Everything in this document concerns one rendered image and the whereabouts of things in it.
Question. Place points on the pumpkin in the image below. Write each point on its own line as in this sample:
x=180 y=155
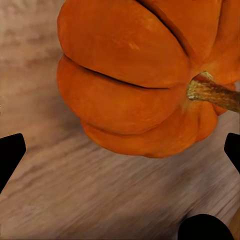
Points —
x=149 y=77

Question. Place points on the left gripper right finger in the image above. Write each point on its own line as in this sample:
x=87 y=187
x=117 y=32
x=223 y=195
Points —
x=232 y=149

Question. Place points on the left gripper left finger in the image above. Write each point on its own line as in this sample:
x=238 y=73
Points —
x=12 y=150

